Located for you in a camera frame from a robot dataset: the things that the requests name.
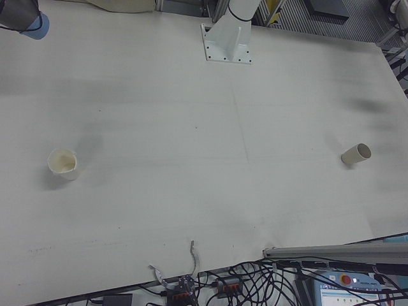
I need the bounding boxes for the tan paper cup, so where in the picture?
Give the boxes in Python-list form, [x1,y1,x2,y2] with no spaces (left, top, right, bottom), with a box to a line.
[340,143,372,166]

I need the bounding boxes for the black terminal block orange levers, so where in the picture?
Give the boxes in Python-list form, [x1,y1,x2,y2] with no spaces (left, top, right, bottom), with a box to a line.
[215,275,240,295]
[166,291,187,305]

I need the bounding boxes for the white crumpled paper cup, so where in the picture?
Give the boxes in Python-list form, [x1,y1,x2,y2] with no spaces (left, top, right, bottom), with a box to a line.
[47,147,81,182]

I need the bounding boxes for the aluminium profile column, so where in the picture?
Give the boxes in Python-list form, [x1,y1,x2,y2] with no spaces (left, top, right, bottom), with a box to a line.
[262,242,408,268]

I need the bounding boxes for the black flat box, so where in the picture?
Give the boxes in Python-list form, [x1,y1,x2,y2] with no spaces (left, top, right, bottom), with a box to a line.
[102,293,134,306]

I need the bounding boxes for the black panel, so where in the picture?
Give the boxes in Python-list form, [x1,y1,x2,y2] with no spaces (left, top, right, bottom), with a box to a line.
[306,0,351,17]

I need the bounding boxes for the blue-grey teach pendant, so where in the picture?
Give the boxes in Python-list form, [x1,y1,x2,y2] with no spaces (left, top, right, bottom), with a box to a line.
[313,268,390,306]

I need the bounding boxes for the light blue plastic bin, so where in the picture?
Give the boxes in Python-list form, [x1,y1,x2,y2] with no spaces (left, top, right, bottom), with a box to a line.
[381,233,408,247]

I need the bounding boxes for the white pedestal mount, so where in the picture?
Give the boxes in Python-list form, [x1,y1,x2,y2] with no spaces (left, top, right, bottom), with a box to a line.
[200,0,254,66]

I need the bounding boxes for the aluminium frame rail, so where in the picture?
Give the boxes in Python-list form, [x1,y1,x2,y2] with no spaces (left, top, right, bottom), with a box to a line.
[377,17,408,48]

